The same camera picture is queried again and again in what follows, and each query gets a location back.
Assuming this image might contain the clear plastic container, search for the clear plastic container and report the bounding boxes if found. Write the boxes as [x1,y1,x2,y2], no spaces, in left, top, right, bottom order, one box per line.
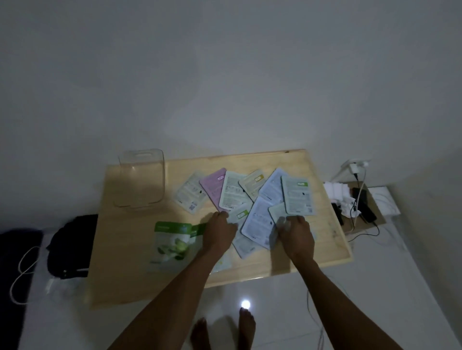
[113,149,166,209]

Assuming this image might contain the green leaf-print mask sachet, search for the green leaf-print mask sachet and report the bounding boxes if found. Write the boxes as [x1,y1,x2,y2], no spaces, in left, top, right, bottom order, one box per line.
[147,221,207,275]

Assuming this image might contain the white folded stack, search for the white folded stack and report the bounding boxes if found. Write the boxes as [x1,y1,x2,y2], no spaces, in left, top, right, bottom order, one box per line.
[323,181,350,200]

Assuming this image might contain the person's right foot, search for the person's right foot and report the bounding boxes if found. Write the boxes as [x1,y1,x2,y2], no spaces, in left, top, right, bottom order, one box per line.
[237,307,256,350]

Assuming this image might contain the pile of face mask packets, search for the pile of face mask packets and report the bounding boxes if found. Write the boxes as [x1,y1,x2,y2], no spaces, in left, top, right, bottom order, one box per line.
[171,167,319,260]

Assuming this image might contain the white charger cable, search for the white charger cable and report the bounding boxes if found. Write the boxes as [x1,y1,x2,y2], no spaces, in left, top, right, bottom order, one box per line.
[349,167,369,231]

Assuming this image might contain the person's left foot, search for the person's left foot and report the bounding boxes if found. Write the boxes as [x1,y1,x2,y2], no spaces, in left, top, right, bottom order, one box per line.
[190,318,211,350]

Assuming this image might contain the crumpled white tissue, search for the crumpled white tissue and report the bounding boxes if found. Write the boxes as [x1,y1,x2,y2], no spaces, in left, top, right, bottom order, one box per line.
[339,196,361,219]

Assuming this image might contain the dark cloth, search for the dark cloth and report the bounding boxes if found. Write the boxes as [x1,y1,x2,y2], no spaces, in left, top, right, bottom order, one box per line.
[0,229,44,350]

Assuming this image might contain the person's right forearm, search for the person's right forearm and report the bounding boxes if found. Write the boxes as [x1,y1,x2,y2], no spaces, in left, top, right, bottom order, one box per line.
[290,254,403,350]

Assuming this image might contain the person's foot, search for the person's foot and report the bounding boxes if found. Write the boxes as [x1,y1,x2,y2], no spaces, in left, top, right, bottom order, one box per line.
[237,307,256,350]
[190,318,211,350]

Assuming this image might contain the black bag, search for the black bag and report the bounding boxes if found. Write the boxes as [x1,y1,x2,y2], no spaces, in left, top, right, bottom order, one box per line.
[46,214,99,280]

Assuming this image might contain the pale green single mask sachet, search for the pale green single mask sachet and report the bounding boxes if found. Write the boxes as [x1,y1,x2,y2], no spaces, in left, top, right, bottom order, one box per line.
[268,202,290,232]

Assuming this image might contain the person's right hand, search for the person's right hand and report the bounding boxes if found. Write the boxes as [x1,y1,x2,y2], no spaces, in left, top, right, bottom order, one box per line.
[276,215,316,266]

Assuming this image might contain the white wall socket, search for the white wall socket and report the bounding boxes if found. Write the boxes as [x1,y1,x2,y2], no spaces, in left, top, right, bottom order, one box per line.
[342,157,372,169]

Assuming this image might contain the person's left forearm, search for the person's left forearm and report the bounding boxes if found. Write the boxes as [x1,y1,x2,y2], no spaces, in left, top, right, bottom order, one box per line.
[108,247,235,350]

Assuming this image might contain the black cable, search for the black cable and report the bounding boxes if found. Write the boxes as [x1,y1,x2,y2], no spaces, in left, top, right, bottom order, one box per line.
[346,221,380,244]

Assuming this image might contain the person's left hand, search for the person's left hand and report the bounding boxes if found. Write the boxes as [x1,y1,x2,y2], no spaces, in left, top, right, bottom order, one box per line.
[201,211,239,254]

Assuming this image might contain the white looped cable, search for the white looped cable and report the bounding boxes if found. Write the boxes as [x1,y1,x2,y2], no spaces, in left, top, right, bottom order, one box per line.
[9,246,41,306]

